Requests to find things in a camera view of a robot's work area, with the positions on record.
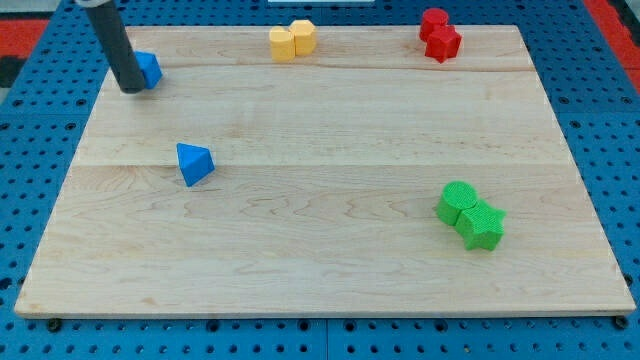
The light wooden board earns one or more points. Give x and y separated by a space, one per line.
328 171

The blue triangle block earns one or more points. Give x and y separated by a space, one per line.
195 162

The green cylinder block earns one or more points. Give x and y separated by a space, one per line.
455 197

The yellow heart block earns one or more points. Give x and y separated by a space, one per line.
282 44

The yellow hexagon block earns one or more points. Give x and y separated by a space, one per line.
305 37

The green star block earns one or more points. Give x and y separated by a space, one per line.
481 227

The red star block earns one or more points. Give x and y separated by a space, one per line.
443 43

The red cylinder block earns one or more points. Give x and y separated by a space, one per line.
432 18

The blue cube block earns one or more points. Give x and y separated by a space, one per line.
150 68

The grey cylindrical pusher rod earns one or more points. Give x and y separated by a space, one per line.
109 29

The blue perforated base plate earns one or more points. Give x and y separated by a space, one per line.
44 113

